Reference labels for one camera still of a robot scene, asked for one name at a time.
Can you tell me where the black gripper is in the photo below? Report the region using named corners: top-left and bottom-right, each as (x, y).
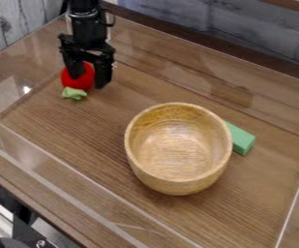
top-left (59, 0), bottom-right (115, 89)

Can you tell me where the red plush strawberry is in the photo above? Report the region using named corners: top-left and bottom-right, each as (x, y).
top-left (62, 63), bottom-right (95, 101)

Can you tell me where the wooden bowl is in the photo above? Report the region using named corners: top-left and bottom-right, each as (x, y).
top-left (124, 102), bottom-right (233, 196)

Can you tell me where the green foam block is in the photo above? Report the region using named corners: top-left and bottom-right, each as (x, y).
top-left (227, 122), bottom-right (256, 156)

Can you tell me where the black metal stand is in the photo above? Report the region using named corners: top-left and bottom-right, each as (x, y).
top-left (0, 186), bottom-right (58, 248)

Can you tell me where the clear acrylic tray enclosure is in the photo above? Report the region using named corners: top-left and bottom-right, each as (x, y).
top-left (0, 19), bottom-right (299, 248)

